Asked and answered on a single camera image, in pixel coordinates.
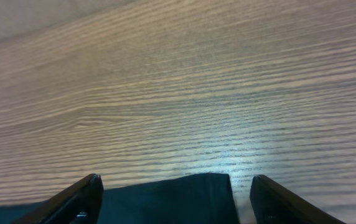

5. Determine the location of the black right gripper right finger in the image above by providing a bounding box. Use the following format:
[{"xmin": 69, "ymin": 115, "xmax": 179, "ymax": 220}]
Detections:
[{"xmin": 250, "ymin": 175, "xmax": 345, "ymax": 224}]

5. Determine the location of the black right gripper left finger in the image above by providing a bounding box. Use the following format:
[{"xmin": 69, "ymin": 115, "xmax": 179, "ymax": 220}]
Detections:
[{"xmin": 12, "ymin": 174, "xmax": 104, "ymax": 224}]

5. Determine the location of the black t-shirt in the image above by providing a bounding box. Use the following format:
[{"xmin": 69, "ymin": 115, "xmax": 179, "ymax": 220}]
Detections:
[{"xmin": 0, "ymin": 173, "xmax": 238, "ymax": 224}]

